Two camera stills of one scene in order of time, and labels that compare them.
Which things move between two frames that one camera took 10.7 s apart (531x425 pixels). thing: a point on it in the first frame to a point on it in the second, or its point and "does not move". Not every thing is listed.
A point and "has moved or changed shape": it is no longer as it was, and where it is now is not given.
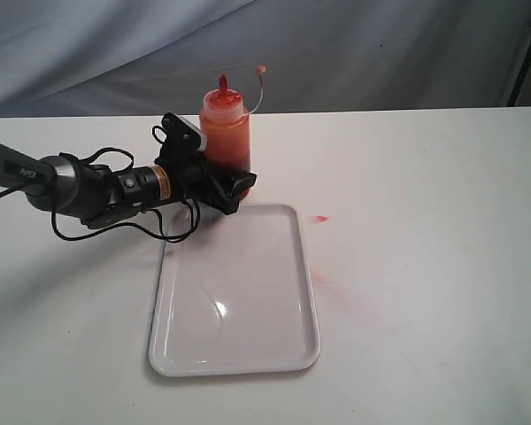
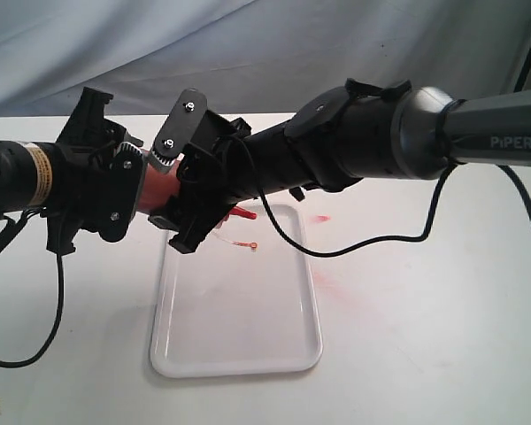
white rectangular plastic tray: [238, 297] does not move
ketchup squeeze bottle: [227, 127] has moved or changed shape
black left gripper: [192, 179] to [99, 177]
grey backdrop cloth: [159, 58] does not move
